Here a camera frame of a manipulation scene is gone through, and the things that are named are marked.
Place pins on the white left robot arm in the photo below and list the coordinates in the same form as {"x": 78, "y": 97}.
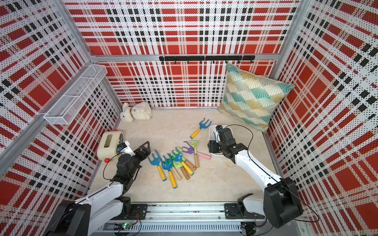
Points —
{"x": 85, "y": 215}

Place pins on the white wire mesh shelf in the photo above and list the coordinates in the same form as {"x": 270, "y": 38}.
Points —
{"x": 68, "y": 106}

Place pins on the teal yellow patterned pillow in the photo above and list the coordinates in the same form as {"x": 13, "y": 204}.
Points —
{"x": 252, "y": 98}

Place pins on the purple rake pink handle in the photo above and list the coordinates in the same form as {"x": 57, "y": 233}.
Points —
{"x": 190, "y": 148}

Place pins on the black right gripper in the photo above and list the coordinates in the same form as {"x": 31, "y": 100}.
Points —
{"x": 211, "y": 147}

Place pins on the dark green rake wooden handle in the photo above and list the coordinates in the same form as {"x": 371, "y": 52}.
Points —
{"x": 176, "y": 174}

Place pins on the cream toy clock radio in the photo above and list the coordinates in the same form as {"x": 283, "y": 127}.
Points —
{"x": 109, "y": 145}

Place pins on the light green rake wooden handle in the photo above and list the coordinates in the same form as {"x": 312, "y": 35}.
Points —
{"x": 194, "y": 145}

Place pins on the white plush bunny toy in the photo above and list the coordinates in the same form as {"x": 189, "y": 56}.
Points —
{"x": 141, "y": 111}

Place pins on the white storage box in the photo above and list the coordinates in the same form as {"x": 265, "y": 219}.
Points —
{"x": 215, "y": 138}

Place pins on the black hook rail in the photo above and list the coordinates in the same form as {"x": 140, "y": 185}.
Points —
{"x": 176, "y": 59}

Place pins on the metal base rail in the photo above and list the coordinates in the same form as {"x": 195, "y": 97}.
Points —
{"x": 199, "y": 219}

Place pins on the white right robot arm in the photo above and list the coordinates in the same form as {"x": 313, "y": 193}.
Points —
{"x": 281, "y": 203}

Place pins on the light green fork wooden handle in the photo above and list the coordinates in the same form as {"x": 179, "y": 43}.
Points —
{"x": 178, "y": 165}

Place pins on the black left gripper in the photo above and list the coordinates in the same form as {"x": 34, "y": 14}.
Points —
{"x": 147, "y": 152}

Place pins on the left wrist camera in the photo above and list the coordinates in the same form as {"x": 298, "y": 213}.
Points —
{"x": 124, "y": 148}

